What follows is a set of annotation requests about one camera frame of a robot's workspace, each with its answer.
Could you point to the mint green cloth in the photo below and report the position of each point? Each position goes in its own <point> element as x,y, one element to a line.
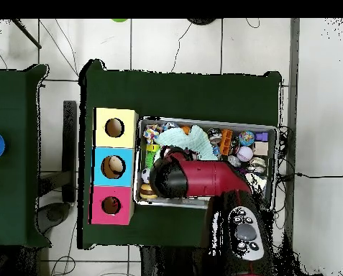
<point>191,139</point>

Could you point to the wooden box with three holes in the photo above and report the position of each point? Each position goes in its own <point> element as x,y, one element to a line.
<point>115,149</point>

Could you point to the purple block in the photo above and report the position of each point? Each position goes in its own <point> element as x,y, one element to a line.
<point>262,137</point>

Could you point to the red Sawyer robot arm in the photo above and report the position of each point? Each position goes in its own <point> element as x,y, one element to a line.
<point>211,178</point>

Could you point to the clear mesh bin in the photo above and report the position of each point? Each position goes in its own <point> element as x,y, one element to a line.
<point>240,123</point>

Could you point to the colourful speckled ball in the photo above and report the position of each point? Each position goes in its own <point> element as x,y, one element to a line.
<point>247,138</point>

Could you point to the white baseball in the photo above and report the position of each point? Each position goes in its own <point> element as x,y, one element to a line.
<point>245,153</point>

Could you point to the plain wooden block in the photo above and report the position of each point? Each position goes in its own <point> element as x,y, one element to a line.
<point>262,148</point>

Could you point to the orange plastic toy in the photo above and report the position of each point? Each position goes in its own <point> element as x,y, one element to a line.
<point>226,142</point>

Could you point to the colourful crinkled packet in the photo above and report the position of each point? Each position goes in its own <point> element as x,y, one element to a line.
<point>151,133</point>

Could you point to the small soccer ball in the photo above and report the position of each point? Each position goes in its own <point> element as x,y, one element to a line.
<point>145,175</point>

